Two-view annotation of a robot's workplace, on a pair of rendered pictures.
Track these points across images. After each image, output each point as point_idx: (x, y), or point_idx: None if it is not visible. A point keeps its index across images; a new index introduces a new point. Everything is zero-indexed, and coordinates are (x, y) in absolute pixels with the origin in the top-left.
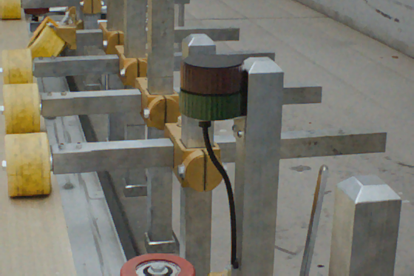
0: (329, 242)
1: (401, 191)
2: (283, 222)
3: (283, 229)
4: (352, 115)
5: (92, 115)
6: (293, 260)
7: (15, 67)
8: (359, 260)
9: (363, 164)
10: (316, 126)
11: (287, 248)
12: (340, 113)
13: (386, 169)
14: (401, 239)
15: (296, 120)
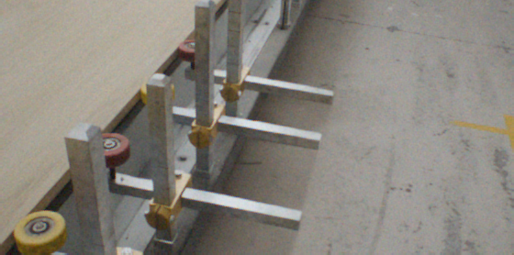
0: (437, 6)
1: (488, 0)
2: None
3: None
4: None
5: None
6: (417, 7)
7: None
8: None
9: None
10: None
11: (418, 4)
12: None
13: None
14: (469, 13)
15: None
